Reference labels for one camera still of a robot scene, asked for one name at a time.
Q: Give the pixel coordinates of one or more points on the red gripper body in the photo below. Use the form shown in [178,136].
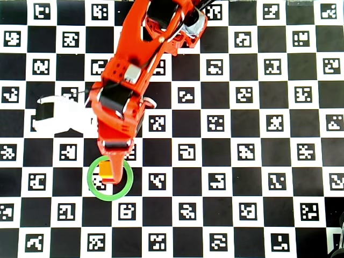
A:
[116,145]

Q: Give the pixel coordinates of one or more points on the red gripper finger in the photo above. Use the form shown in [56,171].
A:
[117,168]

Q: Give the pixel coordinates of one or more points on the orange cube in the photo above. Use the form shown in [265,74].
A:
[105,169]

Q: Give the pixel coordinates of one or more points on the red robot arm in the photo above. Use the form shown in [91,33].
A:
[139,40]

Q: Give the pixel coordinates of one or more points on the small grey square module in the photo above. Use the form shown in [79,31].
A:
[132,74]

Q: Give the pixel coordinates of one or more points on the black white marker mat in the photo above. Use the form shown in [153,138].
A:
[231,129]

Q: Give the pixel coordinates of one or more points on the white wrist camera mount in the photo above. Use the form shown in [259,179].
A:
[64,115]

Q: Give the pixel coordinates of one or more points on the grey duct tape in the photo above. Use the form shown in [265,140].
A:
[197,25]

